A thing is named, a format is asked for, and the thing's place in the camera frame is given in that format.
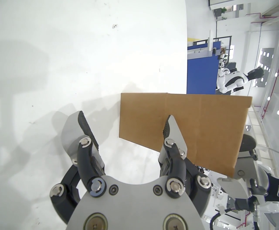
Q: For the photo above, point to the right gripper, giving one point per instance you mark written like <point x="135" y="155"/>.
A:
<point x="246" y="167"/>

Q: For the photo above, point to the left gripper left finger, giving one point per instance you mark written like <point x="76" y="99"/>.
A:
<point x="84" y="156"/>

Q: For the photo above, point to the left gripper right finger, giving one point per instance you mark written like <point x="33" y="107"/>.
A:
<point x="176" y="165"/>

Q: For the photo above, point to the small brown carton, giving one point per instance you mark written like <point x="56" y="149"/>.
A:
<point x="196" y="130"/>

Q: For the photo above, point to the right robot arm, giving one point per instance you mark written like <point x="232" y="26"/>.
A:
<point x="272" y="207"/>

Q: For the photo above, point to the blue partition panel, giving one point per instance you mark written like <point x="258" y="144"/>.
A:
<point x="202" y="74"/>

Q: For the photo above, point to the green potted plant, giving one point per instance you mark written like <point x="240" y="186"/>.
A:
<point x="223" y="12"/>

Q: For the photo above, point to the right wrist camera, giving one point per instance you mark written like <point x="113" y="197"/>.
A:
<point x="244" y="204"/>

